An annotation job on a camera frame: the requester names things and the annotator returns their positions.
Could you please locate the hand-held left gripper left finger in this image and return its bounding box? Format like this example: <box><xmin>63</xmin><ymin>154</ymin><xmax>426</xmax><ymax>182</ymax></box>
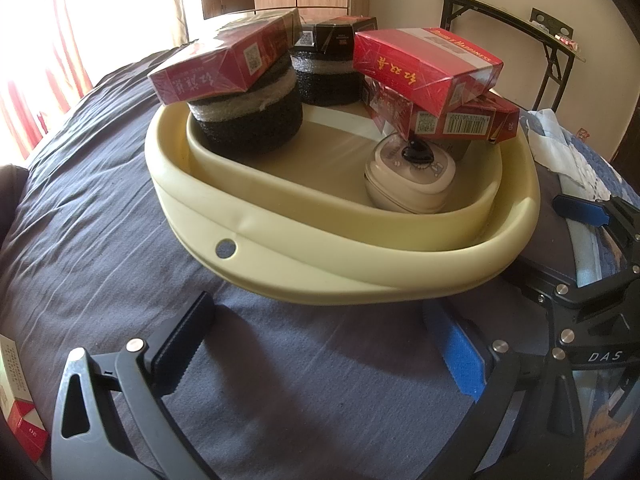
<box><xmin>50</xmin><ymin>290</ymin><xmax>216</xmax><ymax>480</ymax></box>

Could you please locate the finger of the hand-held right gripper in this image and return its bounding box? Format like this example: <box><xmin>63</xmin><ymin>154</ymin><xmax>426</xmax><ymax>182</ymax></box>
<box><xmin>552</xmin><ymin>194</ymin><xmax>640</xmax><ymax>241</ymax></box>
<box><xmin>520</xmin><ymin>260</ymin><xmax>640</xmax><ymax>312</ymax></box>

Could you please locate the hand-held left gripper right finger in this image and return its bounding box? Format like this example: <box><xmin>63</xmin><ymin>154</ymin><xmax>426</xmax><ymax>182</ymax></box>
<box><xmin>421</xmin><ymin>302</ymin><xmax>586</xmax><ymax>480</ymax></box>

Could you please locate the large cream plastic basin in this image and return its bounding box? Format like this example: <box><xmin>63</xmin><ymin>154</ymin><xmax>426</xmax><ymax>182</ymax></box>
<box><xmin>145</xmin><ymin>85</ymin><xmax>541</xmax><ymax>307</ymax></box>

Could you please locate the red carton box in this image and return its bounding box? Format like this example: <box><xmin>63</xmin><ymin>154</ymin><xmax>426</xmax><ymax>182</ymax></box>
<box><xmin>352</xmin><ymin>27</ymin><xmax>504</xmax><ymax>116</ymax></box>
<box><xmin>362</xmin><ymin>77</ymin><xmax>521</xmax><ymax>145</ymax></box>
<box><xmin>148</xmin><ymin>8</ymin><xmax>301</xmax><ymax>106</ymax></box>

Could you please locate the white round device black knob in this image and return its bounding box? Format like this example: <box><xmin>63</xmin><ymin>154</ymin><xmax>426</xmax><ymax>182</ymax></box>
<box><xmin>363</xmin><ymin>136</ymin><xmax>457</xmax><ymax>213</ymax></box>

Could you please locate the small cream plastic basin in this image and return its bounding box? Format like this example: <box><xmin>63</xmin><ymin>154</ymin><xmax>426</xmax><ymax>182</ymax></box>
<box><xmin>186</xmin><ymin>102</ymin><xmax>502</xmax><ymax>250</ymax></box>

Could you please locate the black foam cylinder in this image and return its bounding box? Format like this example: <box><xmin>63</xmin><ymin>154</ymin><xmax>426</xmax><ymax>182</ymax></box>
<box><xmin>187</xmin><ymin>52</ymin><xmax>306</xmax><ymax>155</ymax></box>
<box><xmin>291</xmin><ymin>42</ymin><xmax>363</xmax><ymax>107</ymax></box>

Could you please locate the small black box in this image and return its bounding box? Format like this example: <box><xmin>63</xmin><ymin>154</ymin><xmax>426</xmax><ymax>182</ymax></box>
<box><xmin>299</xmin><ymin>16</ymin><xmax>378</xmax><ymax>55</ymax></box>

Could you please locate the white cloth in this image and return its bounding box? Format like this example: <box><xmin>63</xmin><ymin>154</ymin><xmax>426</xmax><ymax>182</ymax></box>
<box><xmin>520</xmin><ymin>107</ymin><xmax>613</xmax><ymax>201</ymax></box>

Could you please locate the dark grey bed sheet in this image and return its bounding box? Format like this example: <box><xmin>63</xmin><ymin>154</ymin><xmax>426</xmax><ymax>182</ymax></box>
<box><xmin>0</xmin><ymin>47</ymin><xmax>576</xmax><ymax>480</ymax></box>

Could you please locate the red and white box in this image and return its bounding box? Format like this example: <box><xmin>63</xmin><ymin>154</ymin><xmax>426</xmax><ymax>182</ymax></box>
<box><xmin>0</xmin><ymin>335</ymin><xmax>49</xmax><ymax>462</ymax></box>

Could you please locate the black chair back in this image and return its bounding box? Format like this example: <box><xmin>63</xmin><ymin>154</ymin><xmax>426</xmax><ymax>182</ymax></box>
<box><xmin>531</xmin><ymin>8</ymin><xmax>571</xmax><ymax>36</ymax></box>

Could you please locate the black-legged folding table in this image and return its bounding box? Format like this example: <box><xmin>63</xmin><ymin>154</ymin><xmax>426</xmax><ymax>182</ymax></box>
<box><xmin>426</xmin><ymin>0</ymin><xmax>588</xmax><ymax>111</ymax></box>

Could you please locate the dark cloth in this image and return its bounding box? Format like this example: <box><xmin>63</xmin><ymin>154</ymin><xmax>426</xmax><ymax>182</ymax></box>
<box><xmin>0</xmin><ymin>162</ymin><xmax>28</xmax><ymax>241</ymax></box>

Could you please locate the red curtain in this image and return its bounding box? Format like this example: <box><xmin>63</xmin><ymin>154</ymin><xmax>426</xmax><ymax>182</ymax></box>
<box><xmin>0</xmin><ymin>0</ymin><xmax>186</xmax><ymax>136</ymax></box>

